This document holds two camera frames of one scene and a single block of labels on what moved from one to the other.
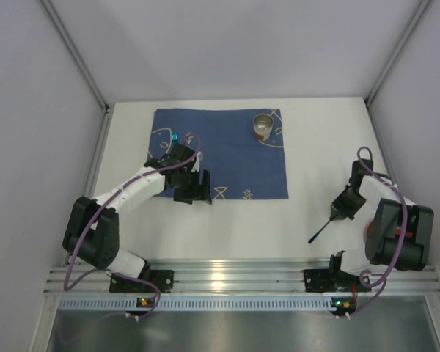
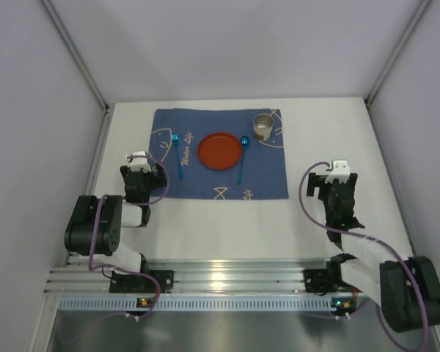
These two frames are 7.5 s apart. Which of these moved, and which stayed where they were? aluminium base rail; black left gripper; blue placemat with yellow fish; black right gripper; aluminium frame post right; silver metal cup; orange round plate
Moved: black left gripper; orange round plate; black right gripper
Stayed: silver metal cup; aluminium base rail; blue placemat with yellow fish; aluminium frame post right
